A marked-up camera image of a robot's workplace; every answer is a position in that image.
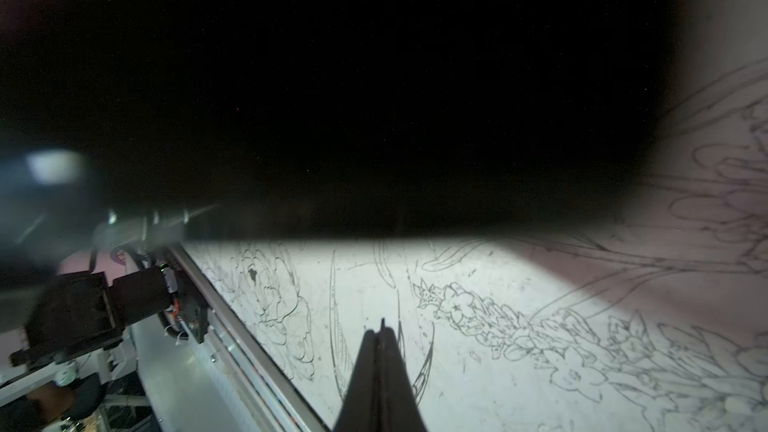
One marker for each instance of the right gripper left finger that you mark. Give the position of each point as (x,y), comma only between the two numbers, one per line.
(359,412)

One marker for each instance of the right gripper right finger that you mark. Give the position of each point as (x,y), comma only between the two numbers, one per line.
(396,405)

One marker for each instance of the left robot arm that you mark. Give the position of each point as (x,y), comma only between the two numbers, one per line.
(297,119)

